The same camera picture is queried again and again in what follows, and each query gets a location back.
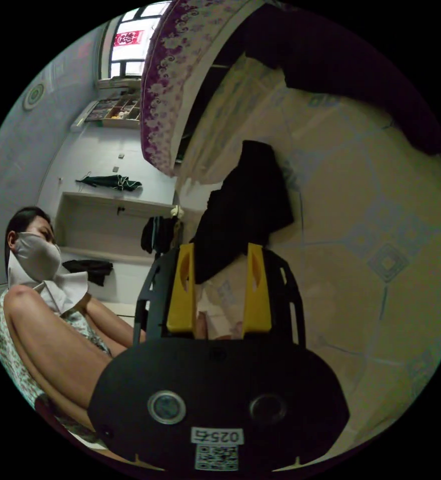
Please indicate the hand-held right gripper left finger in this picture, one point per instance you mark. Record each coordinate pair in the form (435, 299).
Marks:
(181, 296)

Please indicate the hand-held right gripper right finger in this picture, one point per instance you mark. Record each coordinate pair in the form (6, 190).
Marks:
(258, 300)

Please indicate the black shorts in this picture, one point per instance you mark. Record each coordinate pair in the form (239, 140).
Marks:
(243, 210)

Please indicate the person's left forearm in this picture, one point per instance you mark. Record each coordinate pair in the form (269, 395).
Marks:
(111, 322)

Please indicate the person's right forearm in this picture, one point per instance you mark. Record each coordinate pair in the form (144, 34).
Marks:
(70, 375)

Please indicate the person's left hand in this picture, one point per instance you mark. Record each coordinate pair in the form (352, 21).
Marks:
(202, 325)

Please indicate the hanging dark clothes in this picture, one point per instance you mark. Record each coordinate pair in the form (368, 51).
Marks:
(156, 234)

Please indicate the black garment on ledge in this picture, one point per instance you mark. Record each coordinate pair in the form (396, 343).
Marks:
(89, 270)

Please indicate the white cupboard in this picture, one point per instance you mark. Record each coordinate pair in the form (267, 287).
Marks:
(104, 221)

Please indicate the bed with printed sheet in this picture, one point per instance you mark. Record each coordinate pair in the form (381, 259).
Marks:
(355, 232)

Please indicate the green umbrella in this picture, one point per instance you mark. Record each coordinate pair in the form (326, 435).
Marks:
(111, 182)

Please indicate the person's body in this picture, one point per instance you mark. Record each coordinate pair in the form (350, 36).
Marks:
(33, 262)

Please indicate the shelf with small things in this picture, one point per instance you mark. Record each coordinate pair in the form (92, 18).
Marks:
(111, 110)

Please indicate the pile of clothes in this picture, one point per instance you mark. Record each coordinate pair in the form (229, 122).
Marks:
(355, 71)

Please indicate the window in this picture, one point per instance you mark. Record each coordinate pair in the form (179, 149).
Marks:
(134, 41)

